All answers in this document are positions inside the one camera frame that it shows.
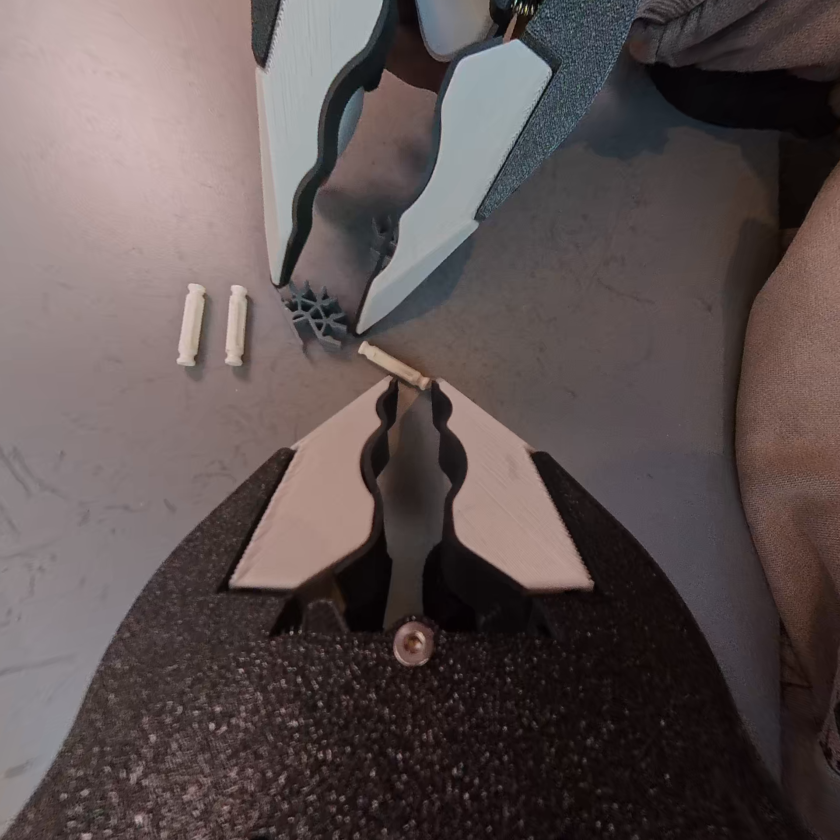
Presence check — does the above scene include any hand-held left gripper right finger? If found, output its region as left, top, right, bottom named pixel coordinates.
left=425, top=379, right=595, bottom=632

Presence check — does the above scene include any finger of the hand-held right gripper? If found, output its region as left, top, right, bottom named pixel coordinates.
left=255, top=0, right=395, bottom=287
left=354, top=39, right=552, bottom=336

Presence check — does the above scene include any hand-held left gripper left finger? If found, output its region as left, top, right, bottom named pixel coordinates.
left=233, top=377, right=400, bottom=630

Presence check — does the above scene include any short white rod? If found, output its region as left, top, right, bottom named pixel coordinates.
left=224, top=283, right=249, bottom=367
left=357, top=340, right=432, bottom=392
left=175, top=283, right=207, bottom=367

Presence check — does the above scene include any grey half-round connector piece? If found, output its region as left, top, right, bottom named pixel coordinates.
left=282, top=281, right=350, bottom=353

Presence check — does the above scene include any grey desk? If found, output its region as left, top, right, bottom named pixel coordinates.
left=0, top=0, right=821, bottom=811

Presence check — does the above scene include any black wrist rest pad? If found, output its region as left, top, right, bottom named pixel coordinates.
left=646, top=62, right=840, bottom=140

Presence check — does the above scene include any person's brown clothing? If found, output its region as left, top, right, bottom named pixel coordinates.
left=735, top=172, right=840, bottom=840

